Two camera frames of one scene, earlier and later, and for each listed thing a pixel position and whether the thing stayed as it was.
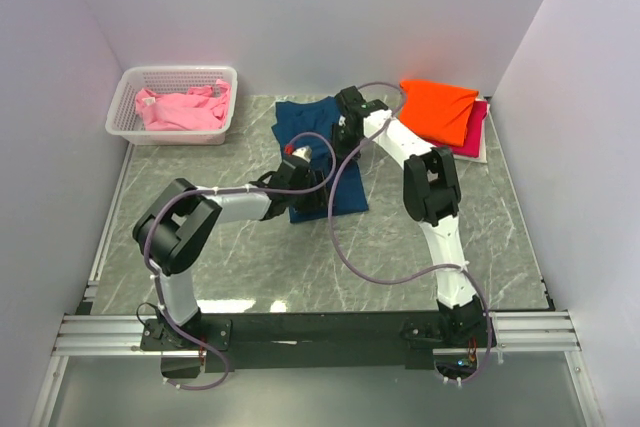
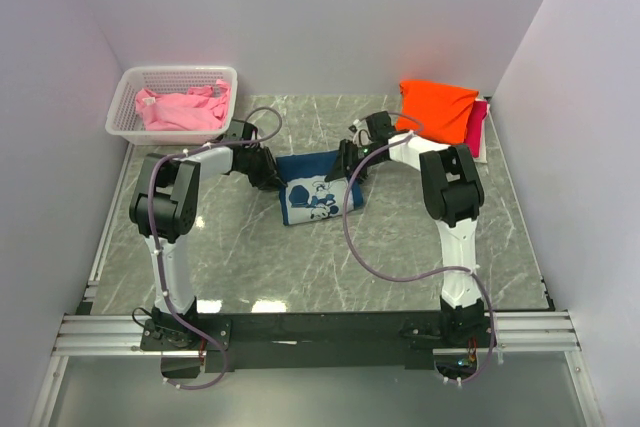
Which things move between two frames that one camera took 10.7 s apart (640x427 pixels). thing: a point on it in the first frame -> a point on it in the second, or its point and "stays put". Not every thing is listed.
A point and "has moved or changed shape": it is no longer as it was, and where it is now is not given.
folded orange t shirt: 439,112 stays put
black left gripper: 316,203 -> 269,179
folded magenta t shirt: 472,139 stays put
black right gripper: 337,127 -> 340,169
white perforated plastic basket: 175,105 stays put
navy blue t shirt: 320,115 has moved or changed shape
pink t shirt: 200,109 stays put
